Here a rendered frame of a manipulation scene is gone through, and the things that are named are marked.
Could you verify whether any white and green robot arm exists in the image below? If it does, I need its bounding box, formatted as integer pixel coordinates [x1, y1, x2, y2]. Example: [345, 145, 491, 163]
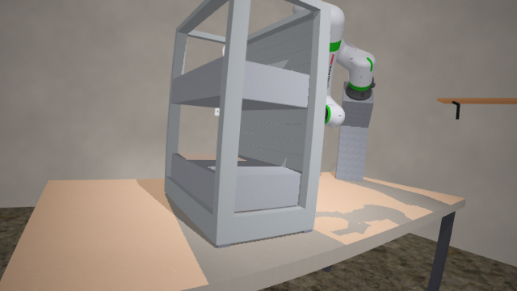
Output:
[317, 0, 376, 127]

